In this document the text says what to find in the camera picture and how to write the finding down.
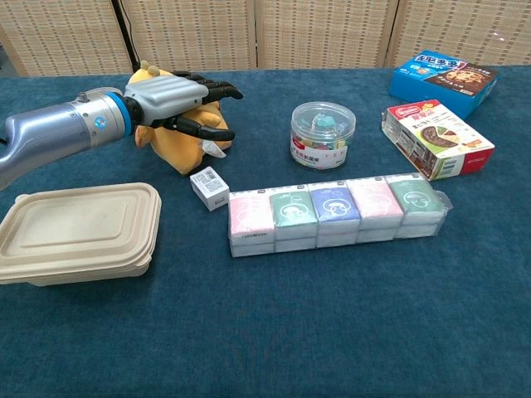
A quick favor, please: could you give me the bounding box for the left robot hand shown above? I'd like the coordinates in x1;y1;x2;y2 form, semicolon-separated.
123;70;245;141

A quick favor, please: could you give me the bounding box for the yellow plush toy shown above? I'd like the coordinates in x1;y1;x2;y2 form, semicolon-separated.
126;60;233;176

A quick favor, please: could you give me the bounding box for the black stand pole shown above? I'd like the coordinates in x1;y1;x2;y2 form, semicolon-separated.
110;0;142;71

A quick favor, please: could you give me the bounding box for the small white printed box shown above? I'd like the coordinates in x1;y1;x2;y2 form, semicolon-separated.
189;165;231;212

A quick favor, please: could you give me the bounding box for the woven folding screen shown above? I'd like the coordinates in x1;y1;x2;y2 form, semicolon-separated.
0;0;531;77

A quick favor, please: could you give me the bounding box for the clear jar of colourful clips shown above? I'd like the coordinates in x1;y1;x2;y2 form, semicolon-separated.
289;101;358;171

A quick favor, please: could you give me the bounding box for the beige lidded food container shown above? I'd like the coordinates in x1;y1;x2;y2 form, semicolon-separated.
0;182;163;288

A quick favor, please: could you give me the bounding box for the multipack of pocket tissues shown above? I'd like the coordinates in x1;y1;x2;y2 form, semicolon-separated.
227;172;453;259

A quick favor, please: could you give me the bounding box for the blue table cloth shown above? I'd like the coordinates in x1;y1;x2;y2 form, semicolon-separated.
0;63;531;398

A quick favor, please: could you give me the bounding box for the red and white snack box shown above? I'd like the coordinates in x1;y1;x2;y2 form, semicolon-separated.
381;98;496;182

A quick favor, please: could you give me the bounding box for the blue cookie box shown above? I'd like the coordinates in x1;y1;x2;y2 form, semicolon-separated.
389;50;500;120

